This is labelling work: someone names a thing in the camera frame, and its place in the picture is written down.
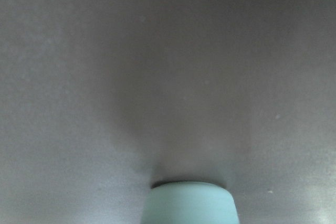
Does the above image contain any mint green plastic cup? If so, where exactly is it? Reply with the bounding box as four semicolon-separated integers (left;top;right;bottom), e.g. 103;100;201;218
141;182;239;223

